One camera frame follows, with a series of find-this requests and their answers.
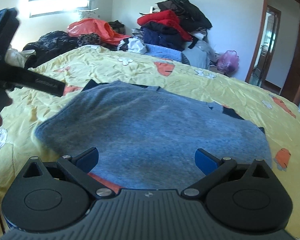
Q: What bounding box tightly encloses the grey and navy child sweater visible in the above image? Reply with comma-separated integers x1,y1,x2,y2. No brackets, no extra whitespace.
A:
35,81,271,190

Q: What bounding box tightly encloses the black patterned clothes heap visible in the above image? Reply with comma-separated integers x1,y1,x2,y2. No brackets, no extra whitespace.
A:
23,30,78,69

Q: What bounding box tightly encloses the orange plastic bag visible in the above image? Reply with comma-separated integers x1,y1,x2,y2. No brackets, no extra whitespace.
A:
67,18,130,46

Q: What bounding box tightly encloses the light blue knit garment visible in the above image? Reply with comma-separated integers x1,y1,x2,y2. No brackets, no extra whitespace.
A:
145,44,182,62

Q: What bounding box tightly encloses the red jacket on pile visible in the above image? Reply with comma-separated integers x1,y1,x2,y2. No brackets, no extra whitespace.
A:
137,10,192,41

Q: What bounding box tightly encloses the leopard print garment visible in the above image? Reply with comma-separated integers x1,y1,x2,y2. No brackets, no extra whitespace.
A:
77,33,101,47

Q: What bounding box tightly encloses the navy garment in pile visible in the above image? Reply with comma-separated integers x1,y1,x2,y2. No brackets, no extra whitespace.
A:
141,21,185,51

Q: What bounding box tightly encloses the black garment on pile top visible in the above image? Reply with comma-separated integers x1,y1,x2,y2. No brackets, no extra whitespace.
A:
157,0,212,33

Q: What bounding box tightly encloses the purple plastic bag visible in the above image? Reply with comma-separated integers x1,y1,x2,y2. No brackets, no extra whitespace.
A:
217,50,239,74

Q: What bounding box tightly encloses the yellow carrot print quilt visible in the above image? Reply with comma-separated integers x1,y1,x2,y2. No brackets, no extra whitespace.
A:
0,46,300,239

